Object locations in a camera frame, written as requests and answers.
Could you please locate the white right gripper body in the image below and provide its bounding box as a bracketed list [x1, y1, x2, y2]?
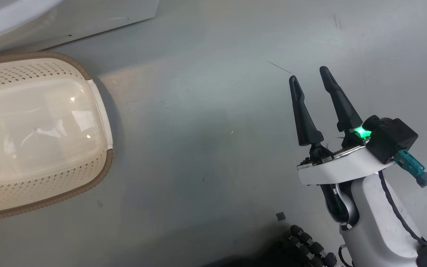
[297, 134, 396, 186]

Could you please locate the cream perforated laundry basket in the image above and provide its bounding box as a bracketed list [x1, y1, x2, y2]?
[0, 51, 114, 223]

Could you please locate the right cable with teal plug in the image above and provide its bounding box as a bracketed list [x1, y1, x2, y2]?
[394, 149, 427, 203]

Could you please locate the braided black right arm cable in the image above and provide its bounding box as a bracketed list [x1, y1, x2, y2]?
[378, 171, 427, 267]

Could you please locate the white washing machine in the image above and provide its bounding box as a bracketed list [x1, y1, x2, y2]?
[0, 0, 160, 58]

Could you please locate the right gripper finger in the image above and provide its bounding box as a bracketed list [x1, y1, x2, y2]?
[289, 75, 325, 146]
[319, 66, 363, 132]

